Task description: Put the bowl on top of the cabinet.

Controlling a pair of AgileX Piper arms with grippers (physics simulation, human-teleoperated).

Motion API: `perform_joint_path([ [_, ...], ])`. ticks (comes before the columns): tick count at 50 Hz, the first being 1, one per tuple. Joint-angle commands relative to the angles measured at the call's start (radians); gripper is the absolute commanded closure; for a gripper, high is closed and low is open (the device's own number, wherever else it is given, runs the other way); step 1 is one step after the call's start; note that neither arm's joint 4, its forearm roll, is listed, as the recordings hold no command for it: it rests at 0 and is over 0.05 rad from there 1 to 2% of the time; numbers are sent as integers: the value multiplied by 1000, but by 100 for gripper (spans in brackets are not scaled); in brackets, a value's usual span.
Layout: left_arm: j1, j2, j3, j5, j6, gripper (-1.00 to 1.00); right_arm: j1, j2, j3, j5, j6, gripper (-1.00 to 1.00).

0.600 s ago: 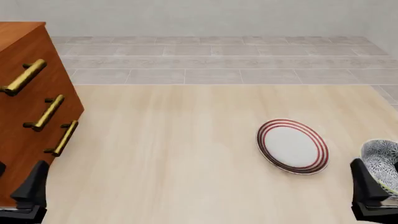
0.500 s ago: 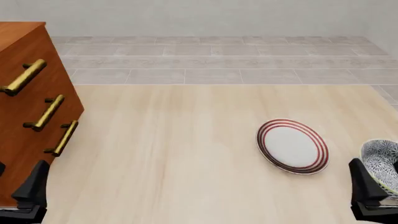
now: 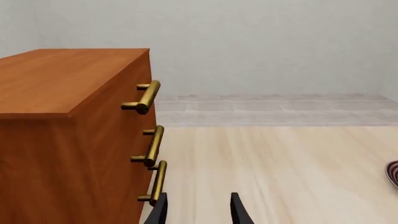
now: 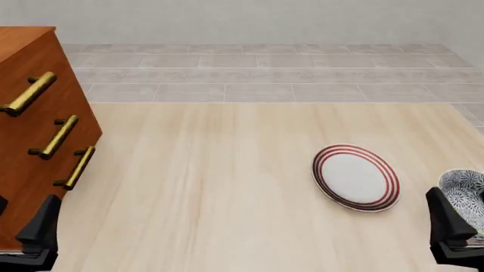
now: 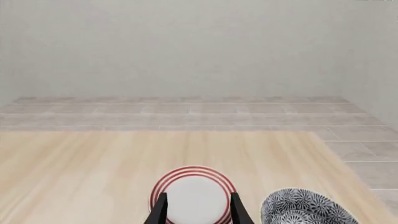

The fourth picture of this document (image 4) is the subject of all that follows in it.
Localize black white patterned bowl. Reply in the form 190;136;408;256
438;168;484;236

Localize wooden cabinet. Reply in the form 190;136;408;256
0;26;104;252

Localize white plate with red rings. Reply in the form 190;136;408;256
311;144;402;213

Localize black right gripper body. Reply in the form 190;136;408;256
430;236;484;266

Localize medium brass drawer handle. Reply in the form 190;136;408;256
27;114;80;161

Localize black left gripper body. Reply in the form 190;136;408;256
0;248;59;272

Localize small brass drawer handle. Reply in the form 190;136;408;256
52;145;97;191

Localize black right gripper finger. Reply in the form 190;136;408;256
425;186;479;244

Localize large brass drawer handle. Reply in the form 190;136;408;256
0;70;58;118

